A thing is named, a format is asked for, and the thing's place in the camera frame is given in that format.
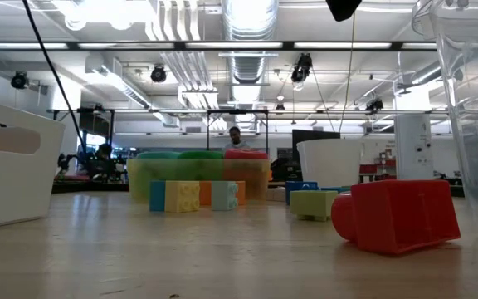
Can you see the background black rig frame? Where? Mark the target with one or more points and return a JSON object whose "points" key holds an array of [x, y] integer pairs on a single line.
{"points": [[237, 111], [110, 137]]}

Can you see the black ceiling spotlight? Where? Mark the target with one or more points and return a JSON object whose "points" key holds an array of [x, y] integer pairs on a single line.
{"points": [[374, 104], [301, 66], [158, 74], [19, 79]]}

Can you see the teal foam die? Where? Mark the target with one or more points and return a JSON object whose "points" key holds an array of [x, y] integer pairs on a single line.
{"points": [[158, 155]]}

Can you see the black overhead rig beam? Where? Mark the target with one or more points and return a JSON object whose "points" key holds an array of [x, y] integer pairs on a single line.
{"points": [[139, 45]]}

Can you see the white round plastic bucket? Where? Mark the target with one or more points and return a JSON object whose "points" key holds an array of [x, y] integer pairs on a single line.
{"points": [[330, 162]]}

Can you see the small yellow toy block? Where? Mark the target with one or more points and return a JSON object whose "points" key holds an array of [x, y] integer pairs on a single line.
{"points": [[182, 197]]}

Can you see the clear plastic bin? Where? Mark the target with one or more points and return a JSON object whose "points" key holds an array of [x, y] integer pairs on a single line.
{"points": [[471, 124]]}

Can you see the white rectangular plastic bin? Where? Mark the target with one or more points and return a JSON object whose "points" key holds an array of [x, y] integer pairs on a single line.
{"points": [[15, 187]]}

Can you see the turquoise toy block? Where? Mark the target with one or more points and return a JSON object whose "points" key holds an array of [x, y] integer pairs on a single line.
{"points": [[334, 189]]}

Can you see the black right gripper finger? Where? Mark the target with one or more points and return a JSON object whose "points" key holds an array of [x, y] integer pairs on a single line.
{"points": [[342, 8]]}

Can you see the blue patterned card box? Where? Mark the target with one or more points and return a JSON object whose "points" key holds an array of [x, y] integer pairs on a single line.
{"points": [[301, 185]]}

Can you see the lime green toy block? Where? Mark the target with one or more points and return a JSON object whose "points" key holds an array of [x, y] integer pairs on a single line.
{"points": [[313, 203]]}

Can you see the large red toy block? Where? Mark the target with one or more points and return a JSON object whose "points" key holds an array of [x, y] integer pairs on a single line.
{"points": [[401, 216]]}

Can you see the white pillar with switches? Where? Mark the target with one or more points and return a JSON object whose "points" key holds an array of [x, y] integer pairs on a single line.
{"points": [[413, 145]]}

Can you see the small mint toy block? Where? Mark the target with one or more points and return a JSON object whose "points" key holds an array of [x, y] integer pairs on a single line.
{"points": [[224, 196]]}

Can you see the translucent yellow plastic bin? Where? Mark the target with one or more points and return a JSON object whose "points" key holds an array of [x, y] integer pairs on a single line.
{"points": [[139, 182]]}

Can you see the white peach card box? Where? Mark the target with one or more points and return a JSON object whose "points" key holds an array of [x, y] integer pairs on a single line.
{"points": [[276, 194]]}

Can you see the red foam die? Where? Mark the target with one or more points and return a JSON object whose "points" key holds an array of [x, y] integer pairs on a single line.
{"points": [[246, 155]]}

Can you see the red cabinet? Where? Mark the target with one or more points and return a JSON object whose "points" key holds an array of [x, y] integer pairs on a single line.
{"points": [[372, 169]]}

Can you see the silver ventilation duct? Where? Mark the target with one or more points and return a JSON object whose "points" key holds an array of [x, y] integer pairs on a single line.
{"points": [[247, 25]]}

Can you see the small teal toy block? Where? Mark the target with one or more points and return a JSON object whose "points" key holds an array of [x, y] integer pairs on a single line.
{"points": [[157, 196]]}

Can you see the green foam die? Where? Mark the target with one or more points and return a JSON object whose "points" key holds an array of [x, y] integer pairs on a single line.
{"points": [[201, 155]]}

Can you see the orange arched toy block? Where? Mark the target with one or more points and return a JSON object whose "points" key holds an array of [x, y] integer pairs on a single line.
{"points": [[205, 193]]}

